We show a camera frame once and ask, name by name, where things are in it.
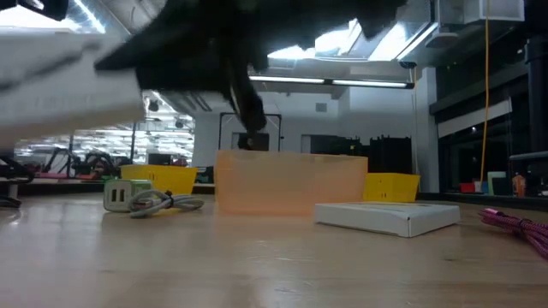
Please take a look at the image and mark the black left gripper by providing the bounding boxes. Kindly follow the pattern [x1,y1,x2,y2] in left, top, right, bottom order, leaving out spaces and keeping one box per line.
[93,0,408,134]

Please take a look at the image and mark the light blue braided cable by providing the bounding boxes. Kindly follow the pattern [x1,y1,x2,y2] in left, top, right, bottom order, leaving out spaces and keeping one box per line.
[128,189,206,219]

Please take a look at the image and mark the white cardboard box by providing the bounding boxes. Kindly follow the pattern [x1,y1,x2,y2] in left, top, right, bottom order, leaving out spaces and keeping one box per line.
[314,201,462,239]
[0,32,146,151]

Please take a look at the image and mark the orange translucent plastic bin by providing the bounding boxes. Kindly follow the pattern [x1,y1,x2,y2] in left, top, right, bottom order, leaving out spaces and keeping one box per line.
[215,149,369,216]

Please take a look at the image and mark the pink braided cable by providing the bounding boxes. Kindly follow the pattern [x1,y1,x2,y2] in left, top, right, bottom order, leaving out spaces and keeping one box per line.
[478,208,548,261]

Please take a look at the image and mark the yellow slotted plastic basket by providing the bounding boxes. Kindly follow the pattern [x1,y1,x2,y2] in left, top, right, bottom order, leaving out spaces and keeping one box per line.
[362,172,421,204]
[120,164,199,196]

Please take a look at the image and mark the green white USB charger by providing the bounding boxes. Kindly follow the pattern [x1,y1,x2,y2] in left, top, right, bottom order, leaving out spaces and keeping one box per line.
[104,178,153,213]

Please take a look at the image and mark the long ceiling light bar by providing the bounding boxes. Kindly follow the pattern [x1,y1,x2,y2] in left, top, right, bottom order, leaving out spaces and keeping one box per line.
[247,74,415,90]

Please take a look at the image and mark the pale green container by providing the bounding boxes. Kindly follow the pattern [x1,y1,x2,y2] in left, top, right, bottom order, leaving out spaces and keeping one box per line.
[486,170,509,196]

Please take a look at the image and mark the orange bottle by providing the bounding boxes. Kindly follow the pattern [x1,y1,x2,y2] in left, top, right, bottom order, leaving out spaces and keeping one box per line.
[512,173,527,198]

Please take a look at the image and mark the black pillar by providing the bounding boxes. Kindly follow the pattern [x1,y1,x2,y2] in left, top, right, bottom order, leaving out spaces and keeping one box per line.
[524,36,548,198]

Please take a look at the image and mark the black frame stand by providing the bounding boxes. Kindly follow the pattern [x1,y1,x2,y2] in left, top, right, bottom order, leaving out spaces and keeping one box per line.
[217,111,283,151]
[67,121,139,179]

